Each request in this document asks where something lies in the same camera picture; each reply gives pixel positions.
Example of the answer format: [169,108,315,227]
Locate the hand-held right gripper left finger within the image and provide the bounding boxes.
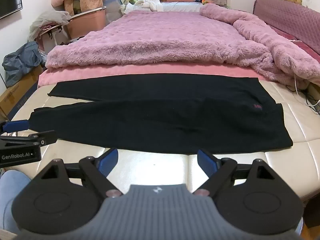
[37,147,123,198]

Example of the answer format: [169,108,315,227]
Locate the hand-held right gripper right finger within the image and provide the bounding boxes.
[192,149,278,198]

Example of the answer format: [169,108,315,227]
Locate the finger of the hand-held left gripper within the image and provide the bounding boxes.
[0,120,29,133]
[0,130,57,147]

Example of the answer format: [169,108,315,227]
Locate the black pants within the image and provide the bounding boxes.
[30,74,293,155]

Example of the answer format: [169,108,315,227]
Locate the cardboard box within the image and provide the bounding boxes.
[0,65,46,121]

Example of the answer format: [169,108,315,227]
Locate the person's blue jeans leg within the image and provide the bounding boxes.
[0,170,32,234]

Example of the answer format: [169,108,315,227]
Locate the grey-blue plastic bag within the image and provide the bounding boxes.
[2,41,47,88]

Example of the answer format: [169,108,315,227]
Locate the pink bed sheet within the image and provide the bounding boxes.
[37,62,272,89]

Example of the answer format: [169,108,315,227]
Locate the cream leather bench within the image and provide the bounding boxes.
[11,80,320,202]

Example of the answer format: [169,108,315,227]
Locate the grey sheer cloth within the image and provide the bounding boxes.
[27,10,72,42]

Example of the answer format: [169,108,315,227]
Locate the pink storage box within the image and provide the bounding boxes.
[64,6,108,41]

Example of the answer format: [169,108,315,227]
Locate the pink fuzzy blanket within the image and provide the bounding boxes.
[46,3,320,90]

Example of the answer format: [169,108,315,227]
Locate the beige patterned bag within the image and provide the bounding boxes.
[64,0,103,16]

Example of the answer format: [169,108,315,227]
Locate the blue striped cushion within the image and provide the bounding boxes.
[103,0,123,26]

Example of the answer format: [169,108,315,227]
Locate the white clothes pile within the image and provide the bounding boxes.
[124,0,164,13]

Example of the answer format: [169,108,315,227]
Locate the purple ribbed pillow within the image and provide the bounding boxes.
[252,0,320,63]

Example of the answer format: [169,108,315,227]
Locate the white cable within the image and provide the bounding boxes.
[294,74,320,107]

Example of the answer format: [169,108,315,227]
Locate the black cable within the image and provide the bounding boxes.
[286,85,320,115]

